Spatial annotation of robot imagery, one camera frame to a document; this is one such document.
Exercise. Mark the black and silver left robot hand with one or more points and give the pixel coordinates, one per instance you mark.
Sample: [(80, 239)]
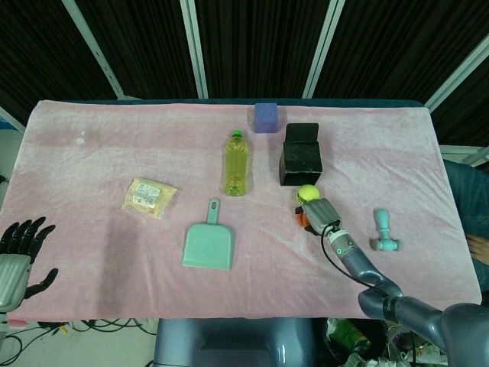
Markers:
[(13, 275)]

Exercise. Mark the silver right robot hand orange fingertips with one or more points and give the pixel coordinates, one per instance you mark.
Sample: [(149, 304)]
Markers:
[(322, 214)]

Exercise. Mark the yellow tennis ball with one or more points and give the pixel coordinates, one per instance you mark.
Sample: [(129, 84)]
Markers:
[(308, 194)]

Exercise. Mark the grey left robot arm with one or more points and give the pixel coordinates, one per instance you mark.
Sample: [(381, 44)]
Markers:
[(3, 323)]

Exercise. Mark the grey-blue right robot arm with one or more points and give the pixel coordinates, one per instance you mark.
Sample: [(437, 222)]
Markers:
[(382, 284)]

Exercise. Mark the black open box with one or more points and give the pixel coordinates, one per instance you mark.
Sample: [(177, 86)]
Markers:
[(301, 160)]

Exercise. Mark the person's bare hand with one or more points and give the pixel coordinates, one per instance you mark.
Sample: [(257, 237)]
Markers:
[(480, 248)]

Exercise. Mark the teal toy hammer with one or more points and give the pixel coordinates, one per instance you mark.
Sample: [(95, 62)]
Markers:
[(384, 233)]

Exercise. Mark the yellow drink bottle green cap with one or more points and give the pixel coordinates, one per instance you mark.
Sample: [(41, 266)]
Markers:
[(237, 168)]

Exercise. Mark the purple foam block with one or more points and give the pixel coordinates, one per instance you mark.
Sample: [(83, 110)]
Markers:
[(266, 117)]

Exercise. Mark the pink towel cloth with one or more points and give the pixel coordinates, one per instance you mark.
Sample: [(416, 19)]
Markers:
[(244, 294)]

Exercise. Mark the teal plastic dustpan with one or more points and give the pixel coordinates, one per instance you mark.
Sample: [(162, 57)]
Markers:
[(208, 244)]

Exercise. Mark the crumpled plastic bags pile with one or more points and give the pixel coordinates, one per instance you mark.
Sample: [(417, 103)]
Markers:
[(351, 336)]

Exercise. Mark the blue jeans leg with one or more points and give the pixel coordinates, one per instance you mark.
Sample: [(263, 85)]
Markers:
[(468, 195)]

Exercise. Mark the grey-blue robot torso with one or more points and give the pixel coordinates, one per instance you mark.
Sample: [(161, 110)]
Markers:
[(237, 340)]

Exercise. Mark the yellow snack packet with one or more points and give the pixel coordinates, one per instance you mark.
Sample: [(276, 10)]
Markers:
[(151, 197)]

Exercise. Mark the white frame post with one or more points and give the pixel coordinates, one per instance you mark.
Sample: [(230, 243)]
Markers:
[(11, 120), (324, 47), (458, 69), (93, 47), (195, 47)]

